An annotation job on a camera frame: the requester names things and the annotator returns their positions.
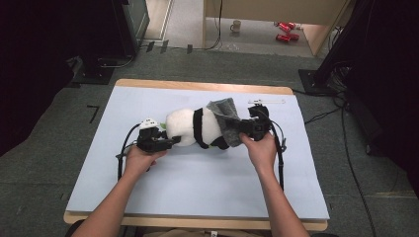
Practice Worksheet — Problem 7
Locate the long black floor cable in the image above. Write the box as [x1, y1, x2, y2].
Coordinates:
[340, 104, 377, 237]

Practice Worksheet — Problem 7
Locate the grey fluffy cloth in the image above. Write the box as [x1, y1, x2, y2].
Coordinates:
[206, 97, 247, 148]

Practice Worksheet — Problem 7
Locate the light blue table mat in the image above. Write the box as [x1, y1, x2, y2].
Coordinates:
[65, 85, 330, 220]

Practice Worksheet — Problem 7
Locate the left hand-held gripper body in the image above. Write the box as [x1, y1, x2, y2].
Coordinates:
[136, 118, 166, 155]

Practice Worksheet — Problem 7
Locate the dark cabinet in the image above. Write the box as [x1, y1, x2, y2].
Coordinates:
[111, 0, 151, 59]

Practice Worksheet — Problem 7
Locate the dark curtain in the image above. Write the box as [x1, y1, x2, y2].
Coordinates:
[345, 0, 419, 187]
[0, 0, 77, 156]

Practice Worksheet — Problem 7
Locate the panda plush toy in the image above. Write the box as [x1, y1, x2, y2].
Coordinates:
[159, 106, 232, 151]

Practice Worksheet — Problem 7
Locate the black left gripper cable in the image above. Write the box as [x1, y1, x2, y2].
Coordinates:
[115, 122, 143, 182]

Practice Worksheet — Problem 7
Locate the person's left hand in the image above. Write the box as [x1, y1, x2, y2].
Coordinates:
[124, 144, 169, 179]

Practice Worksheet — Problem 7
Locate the person's right hand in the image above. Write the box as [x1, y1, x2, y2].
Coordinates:
[239, 130, 278, 173]

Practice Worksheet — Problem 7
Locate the black hanging cable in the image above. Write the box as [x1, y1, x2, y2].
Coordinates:
[189, 0, 224, 52]

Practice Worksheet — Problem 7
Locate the black stand base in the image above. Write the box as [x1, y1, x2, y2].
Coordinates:
[71, 54, 116, 86]

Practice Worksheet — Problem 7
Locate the wooden table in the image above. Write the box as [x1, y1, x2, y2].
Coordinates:
[62, 78, 330, 231]

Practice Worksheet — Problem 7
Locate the beige wooden cabinet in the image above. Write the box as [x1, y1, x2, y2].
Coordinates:
[202, 0, 356, 57]

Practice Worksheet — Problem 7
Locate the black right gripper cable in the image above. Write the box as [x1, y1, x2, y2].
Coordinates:
[268, 118, 288, 192]

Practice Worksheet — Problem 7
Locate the beige mug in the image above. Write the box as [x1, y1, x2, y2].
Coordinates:
[229, 19, 242, 35]

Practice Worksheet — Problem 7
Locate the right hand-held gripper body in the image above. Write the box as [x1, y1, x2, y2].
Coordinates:
[242, 98, 287, 141]

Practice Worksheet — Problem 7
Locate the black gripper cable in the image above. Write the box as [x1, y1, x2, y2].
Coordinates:
[268, 118, 288, 192]
[115, 122, 143, 182]

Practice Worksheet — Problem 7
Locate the short black floor cable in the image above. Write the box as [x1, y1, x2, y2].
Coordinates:
[302, 106, 346, 125]

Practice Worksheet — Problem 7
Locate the black metal stand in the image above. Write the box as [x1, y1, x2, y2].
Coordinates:
[297, 0, 377, 98]

